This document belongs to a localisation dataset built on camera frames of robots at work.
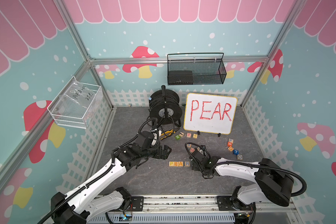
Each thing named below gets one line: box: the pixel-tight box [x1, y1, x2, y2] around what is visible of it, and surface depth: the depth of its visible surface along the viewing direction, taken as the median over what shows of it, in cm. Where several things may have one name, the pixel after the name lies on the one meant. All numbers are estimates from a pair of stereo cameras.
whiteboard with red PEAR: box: [183, 92, 238, 135], surface depth 99 cm
